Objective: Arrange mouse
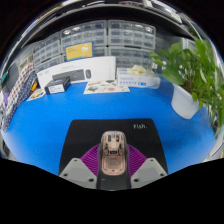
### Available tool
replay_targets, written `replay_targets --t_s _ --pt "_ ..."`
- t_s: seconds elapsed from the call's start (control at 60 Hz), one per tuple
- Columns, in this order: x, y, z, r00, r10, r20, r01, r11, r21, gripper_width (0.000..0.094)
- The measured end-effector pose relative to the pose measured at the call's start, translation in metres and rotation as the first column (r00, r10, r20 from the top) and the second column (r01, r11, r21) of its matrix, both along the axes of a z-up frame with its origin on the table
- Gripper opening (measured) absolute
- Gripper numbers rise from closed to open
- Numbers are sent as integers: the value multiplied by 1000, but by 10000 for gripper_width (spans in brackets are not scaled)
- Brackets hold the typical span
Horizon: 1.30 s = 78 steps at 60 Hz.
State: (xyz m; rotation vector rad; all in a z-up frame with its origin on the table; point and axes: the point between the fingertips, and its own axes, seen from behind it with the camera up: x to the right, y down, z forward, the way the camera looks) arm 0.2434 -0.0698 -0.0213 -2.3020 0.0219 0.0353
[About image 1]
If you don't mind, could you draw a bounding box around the yellow card box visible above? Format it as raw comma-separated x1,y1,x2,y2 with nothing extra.
65,41,94,62

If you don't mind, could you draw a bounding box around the pink translucent computer mouse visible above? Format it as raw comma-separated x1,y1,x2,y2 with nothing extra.
100,130,128,176

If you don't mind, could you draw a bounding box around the small black labelled box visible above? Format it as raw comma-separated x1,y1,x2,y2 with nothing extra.
44,76,72,95

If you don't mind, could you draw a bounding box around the black mouse pad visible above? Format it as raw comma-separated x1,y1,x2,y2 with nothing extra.
58,118,169,177

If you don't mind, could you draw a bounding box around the grey plastic drawer cabinet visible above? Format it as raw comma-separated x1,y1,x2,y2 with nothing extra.
32,32,63,64
107,19,157,49
59,20,108,51
34,54,66,73
93,45,109,58
108,46,158,69

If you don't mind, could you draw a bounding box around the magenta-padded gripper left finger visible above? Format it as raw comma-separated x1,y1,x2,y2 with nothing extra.
59,143,103,191

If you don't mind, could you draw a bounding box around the dark wall shelf unit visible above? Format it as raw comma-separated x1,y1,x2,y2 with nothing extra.
19,0,201,41

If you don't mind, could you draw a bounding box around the white and blue carton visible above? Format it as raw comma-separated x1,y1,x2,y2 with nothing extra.
116,66,162,90

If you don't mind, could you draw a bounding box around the long white keyboard box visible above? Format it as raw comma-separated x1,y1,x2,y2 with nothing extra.
36,55,117,89

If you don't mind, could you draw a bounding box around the green plant in white pot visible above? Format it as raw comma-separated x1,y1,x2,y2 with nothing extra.
149,39,224,138

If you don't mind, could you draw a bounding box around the red blue plaid cloth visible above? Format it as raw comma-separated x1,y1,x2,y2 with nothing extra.
4,63,36,111

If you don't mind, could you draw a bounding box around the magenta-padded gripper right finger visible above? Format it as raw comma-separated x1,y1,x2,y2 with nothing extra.
124,143,167,190

